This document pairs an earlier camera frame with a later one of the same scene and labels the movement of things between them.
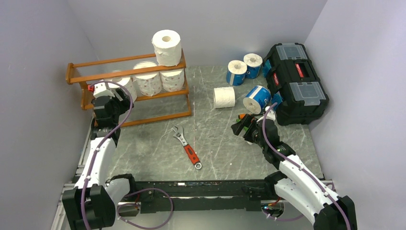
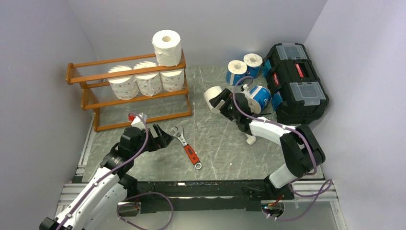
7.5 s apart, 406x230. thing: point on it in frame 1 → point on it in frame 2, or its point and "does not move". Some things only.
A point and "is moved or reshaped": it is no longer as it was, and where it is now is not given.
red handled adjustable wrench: [190, 153] does not move
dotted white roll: [128, 83] does not move
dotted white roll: [173, 82] does not move
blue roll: [257, 97] does not move
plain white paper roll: [168, 46] does not move
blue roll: [236, 71] does not move
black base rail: [239, 194] does not move
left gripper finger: [120, 94] → [166, 139]
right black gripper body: [257, 139] → [236, 116]
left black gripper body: [119, 107] → [153, 143]
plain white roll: [224, 97] is moved or reshaped
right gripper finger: [237, 127] → [223, 96]
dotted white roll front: [150, 84] does not move
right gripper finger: [250, 130] → [228, 109]
